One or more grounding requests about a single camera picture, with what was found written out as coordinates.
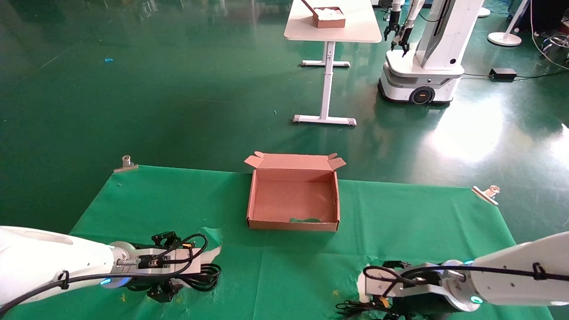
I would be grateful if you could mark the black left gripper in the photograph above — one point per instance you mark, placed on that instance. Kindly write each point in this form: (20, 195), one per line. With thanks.
(151, 282)

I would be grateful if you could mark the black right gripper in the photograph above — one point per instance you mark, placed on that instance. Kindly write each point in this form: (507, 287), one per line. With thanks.
(422, 309)

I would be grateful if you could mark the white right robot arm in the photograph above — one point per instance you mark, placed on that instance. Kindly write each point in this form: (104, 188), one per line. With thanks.
(511, 278)

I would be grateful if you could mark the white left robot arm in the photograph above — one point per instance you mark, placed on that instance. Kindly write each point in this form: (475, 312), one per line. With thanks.
(44, 258)

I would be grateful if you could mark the open brown cardboard box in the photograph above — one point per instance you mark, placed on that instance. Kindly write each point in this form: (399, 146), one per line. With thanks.
(293, 200)

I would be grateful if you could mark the small brown cardboard box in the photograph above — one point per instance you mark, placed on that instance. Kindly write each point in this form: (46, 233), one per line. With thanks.
(331, 22)

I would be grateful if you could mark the white items in small box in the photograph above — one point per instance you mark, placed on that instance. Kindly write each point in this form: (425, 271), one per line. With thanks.
(331, 13)

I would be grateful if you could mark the metal tablecloth clip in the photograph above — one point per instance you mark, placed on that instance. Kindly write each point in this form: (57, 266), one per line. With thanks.
(485, 194)
(126, 166)

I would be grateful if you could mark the green tablecloth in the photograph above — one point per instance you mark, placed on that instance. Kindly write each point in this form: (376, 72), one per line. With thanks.
(289, 266)

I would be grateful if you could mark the white background wheeled robot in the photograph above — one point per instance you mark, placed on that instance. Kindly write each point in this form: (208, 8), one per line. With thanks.
(426, 66)

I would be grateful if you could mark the black power brick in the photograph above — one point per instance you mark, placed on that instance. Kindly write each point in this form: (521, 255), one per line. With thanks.
(503, 74)

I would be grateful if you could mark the black background robot gripper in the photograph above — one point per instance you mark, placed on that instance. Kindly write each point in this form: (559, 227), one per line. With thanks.
(403, 38)
(392, 24)

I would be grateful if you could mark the white background table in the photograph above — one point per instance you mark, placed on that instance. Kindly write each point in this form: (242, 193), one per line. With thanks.
(333, 33)

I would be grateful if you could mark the white stand with round base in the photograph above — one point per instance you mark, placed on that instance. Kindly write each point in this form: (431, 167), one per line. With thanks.
(504, 39)

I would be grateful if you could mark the small white round base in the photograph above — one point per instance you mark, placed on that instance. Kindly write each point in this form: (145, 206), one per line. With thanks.
(483, 12)

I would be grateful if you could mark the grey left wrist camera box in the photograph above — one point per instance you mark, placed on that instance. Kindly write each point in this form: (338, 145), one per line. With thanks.
(178, 264)

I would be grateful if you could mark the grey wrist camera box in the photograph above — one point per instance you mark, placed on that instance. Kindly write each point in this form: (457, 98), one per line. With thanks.
(413, 291)
(178, 264)

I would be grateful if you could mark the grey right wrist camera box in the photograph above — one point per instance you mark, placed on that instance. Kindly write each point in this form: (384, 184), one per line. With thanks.
(413, 291)

